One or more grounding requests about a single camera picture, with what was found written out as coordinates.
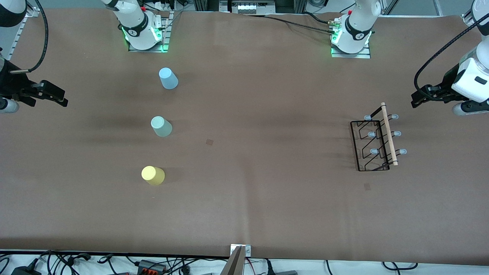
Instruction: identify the black power adapter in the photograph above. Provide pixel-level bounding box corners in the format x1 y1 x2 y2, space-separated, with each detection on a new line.
11 263 42 275

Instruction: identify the brown table cover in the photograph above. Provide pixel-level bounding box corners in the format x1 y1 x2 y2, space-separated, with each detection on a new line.
0 8 489 266

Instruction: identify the black wire cup holder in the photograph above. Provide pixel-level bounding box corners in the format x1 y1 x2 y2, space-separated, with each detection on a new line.
350 102 408 172

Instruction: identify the aluminium side rail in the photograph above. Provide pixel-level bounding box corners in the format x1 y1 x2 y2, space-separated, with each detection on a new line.
7 7 40 61

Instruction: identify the white power strip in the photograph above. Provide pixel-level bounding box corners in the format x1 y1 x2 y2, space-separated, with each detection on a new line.
151 0 181 11

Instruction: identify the yellow plastic cup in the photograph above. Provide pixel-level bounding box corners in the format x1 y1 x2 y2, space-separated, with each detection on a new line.
141 165 165 186

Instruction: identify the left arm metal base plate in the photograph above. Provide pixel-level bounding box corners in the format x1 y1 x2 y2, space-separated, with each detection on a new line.
331 45 371 59

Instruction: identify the light blue plastic cup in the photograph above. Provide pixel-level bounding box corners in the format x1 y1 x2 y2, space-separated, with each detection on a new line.
159 67 179 90

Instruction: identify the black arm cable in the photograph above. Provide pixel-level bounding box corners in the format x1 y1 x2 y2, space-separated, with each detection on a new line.
414 15 489 96
10 0 49 74

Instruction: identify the aluminium camera mount profile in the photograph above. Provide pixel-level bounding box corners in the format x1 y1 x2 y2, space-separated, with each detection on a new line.
221 244 252 275

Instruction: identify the black orange connector box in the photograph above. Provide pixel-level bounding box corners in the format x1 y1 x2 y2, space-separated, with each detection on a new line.
137 260 167 274

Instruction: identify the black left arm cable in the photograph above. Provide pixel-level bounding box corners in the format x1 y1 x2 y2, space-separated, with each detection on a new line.
414 15 489 96

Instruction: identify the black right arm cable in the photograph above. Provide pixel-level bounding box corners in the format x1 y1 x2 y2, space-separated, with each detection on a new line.
10 0 49 74

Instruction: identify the thick black table cable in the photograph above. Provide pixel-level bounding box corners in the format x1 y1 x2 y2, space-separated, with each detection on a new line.
302 11 334 26

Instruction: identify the black looped cable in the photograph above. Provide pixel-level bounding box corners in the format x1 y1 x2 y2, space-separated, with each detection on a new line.
382 261 419 272

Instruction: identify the black floor cable bundle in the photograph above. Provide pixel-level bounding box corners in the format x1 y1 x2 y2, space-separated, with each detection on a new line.
0 250 230 275

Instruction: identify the pale green plastic cup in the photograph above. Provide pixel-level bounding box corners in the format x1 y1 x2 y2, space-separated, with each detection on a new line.
151 116 173 138

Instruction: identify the thin black table cable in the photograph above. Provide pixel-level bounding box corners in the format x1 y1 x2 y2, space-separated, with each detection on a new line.
244 14 337 36

